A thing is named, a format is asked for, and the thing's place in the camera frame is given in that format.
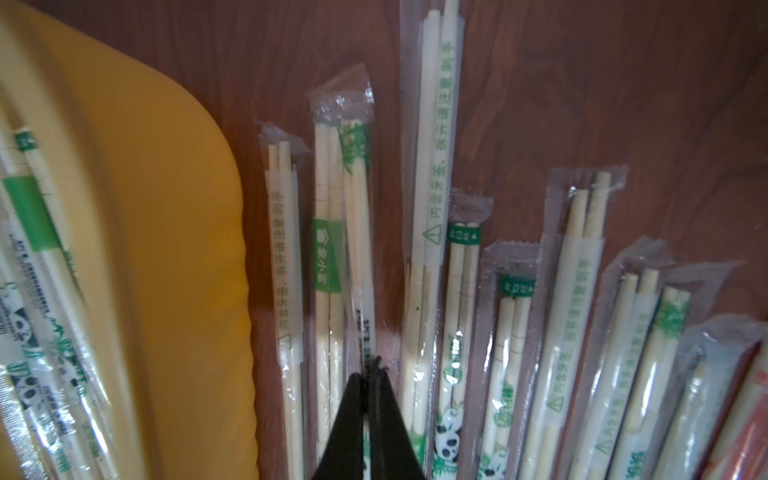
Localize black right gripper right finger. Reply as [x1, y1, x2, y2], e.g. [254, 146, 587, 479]
[367, 357, 425, 480]

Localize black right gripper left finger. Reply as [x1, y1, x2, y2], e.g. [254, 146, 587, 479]
[312, 373, 365, 480]

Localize green tip chopsticks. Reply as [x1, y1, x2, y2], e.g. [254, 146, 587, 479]
[605, 260, 745, 480]

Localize red striped chopsticks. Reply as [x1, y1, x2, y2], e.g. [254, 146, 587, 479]
[701, 340, 767, 479]

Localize long plain chopsticks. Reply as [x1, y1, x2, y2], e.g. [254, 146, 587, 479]
[399, 1, 465, 462]

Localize white sleeve chopsticks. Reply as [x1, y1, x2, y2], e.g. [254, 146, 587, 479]
[517, 165, 629, 479]

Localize green label wrapped chopsticks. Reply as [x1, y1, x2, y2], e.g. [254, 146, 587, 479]
[308, 64, 376, 456]

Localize panda print wrapped chopsticks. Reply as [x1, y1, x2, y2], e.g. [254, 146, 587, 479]
[1, 108, 121, 479]

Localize yellow plastic storage box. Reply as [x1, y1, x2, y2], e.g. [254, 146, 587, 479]
[1, 1, 258, 479]

